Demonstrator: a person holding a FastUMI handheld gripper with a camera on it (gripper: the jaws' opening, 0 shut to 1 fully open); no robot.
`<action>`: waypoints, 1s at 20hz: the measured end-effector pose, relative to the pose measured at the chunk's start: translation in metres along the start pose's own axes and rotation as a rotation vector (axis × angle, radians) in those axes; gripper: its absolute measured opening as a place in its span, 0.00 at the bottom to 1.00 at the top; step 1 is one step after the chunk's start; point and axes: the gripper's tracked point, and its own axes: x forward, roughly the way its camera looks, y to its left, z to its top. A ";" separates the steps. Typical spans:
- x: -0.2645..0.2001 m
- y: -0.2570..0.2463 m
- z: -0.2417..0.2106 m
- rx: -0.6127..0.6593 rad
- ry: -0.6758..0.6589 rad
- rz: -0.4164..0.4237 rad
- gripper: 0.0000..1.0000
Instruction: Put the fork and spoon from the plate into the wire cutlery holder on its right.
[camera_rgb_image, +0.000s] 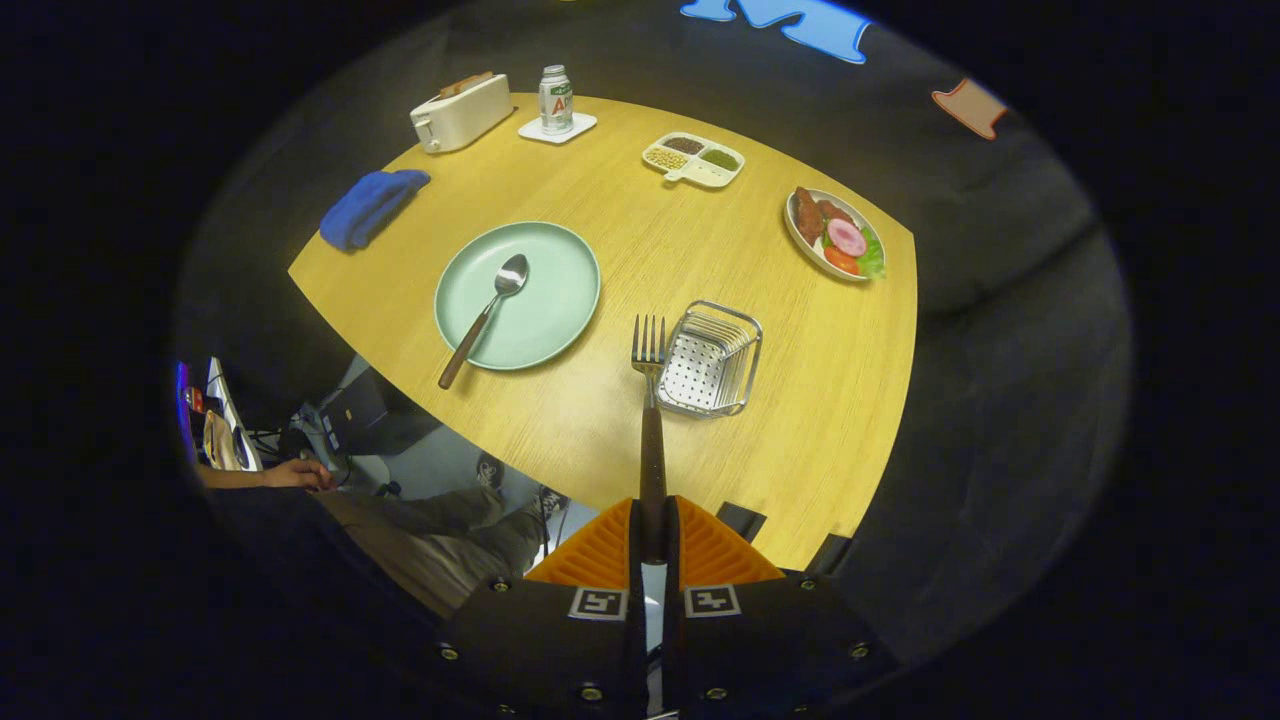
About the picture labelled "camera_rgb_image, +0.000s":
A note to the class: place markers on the pink ham slice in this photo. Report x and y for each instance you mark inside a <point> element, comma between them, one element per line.
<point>847,237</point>

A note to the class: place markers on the white square coaster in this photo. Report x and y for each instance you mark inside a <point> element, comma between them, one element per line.
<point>582,126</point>

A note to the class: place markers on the white food plate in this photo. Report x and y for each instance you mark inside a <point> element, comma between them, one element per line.
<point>812,252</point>

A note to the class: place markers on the toasted bread slice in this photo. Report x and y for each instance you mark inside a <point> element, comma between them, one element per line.
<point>468,84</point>

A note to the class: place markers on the small brown meat piece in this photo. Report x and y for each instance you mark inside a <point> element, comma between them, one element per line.
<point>836,210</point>

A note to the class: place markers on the red tomato slice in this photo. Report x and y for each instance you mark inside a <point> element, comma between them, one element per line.
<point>842,260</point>

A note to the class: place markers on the white divided bean dish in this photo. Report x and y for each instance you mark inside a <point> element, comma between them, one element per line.
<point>715,175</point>

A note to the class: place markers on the blue folded cloth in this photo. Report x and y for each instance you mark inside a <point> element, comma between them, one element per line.
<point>365,210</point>

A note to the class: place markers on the dark shoe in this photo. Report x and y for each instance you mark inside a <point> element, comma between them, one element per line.
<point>490,470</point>
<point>552,498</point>

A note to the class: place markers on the dark equipment case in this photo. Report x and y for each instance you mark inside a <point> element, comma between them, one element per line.
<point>365,410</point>

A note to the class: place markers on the green lettuce leaf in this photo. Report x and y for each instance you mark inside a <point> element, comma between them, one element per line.
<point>874,255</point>

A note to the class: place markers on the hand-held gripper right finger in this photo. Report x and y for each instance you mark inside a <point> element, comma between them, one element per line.
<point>672,640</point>

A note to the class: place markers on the open laptop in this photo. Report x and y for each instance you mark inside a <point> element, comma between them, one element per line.
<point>228,420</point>

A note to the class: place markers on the pale green plate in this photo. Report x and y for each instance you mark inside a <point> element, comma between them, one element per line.
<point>550,290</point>

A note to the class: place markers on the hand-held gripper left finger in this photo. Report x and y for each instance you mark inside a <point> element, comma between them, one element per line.
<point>636,640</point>

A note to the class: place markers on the small white drink bottle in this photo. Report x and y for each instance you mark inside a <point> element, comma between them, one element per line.
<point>556,100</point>

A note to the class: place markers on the white toaster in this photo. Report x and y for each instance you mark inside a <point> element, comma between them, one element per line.
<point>465,115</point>

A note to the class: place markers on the large brown meat piece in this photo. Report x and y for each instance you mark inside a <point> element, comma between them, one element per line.
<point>808,215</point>

